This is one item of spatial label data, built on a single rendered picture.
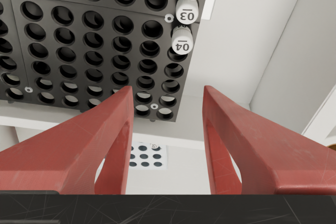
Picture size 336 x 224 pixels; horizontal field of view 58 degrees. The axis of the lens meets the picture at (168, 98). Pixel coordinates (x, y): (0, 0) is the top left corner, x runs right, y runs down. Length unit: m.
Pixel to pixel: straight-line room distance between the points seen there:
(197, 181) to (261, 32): 0.36
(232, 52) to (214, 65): 0.02
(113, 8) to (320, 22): 0.13
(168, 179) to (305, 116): 0.38
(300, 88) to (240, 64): 0.07
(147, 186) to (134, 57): 0.41
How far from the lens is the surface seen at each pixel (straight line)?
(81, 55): 0.21
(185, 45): 0.18
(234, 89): 0.31
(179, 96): 0.22
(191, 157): 0.51
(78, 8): 0.19
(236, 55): 0.28
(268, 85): 0.28
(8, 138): 0.56
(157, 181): 0.57
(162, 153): 0.44
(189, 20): 0.17
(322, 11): 0.23
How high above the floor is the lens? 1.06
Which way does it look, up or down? 48 degrees down
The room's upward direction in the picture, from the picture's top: 177 degrees counter-clockwise
